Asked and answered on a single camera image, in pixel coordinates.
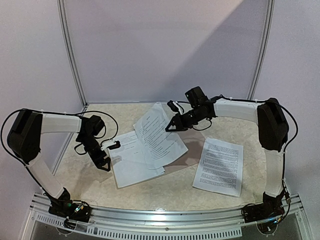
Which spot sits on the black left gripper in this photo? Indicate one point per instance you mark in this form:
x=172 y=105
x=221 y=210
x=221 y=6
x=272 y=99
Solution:
x=95 y=159

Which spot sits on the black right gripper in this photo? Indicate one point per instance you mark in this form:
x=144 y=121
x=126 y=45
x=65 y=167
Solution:
x=178 y=120

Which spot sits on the white printed contract sheet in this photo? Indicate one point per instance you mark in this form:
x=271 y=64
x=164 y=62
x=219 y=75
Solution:
x=128 y=162

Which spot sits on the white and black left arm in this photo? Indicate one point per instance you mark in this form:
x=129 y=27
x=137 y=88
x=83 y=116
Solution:
x=24 y=141

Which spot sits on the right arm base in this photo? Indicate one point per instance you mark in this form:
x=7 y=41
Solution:
x=269 y=208

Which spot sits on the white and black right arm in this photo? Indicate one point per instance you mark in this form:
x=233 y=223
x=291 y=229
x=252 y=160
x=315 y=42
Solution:
x=268 y=115

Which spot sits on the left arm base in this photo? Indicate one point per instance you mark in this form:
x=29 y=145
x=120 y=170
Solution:
x=63 y=206

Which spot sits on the white paper stack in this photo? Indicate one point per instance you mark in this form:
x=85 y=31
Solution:
x=220 y=168

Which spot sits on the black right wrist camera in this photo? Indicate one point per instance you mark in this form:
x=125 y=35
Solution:
x=175 y=107

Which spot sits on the aluminium front rail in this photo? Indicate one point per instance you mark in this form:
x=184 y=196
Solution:
x=123 y=224

